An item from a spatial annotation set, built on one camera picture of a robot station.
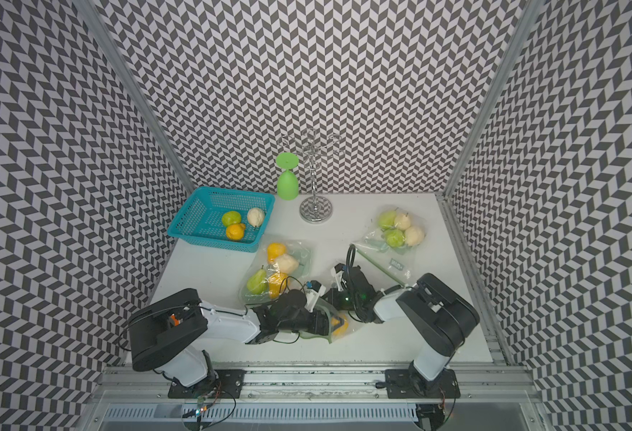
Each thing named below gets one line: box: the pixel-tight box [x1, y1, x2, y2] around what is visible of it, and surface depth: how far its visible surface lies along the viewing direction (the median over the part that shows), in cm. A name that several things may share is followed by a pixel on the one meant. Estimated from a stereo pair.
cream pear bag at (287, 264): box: [276, 253, 304, 274], surface depth 93 cm
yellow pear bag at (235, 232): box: [226, 222, 246, 241], surface depth 104 cm
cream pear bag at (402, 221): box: [395, 212, 412, 231], surface depth 101 cm
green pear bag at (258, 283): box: [246, 264, 269, 295], surface depth 88 cm
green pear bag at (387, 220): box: [377, 210, 397, 230], surface depth 105 cm
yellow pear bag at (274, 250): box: [266, 242, 288, 264], surface depth 98 cm
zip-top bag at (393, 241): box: [351, 205, 428, 287], surface depth 100 cm
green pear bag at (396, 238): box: [386, 229, 407, 248], surface depth 100 cm
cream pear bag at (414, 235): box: [404, 225, 425, 247], surface depth 100 cm
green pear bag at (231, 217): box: [221, 210, 242, 228], surface depth 107 cm
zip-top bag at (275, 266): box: [238, 238, 314, 306], surface depth 92 cm
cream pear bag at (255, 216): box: [246, 207, 265, 228], surface depth 107 cm
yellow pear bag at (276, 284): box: [268, 272, 289, 300], surface depth 88 cm
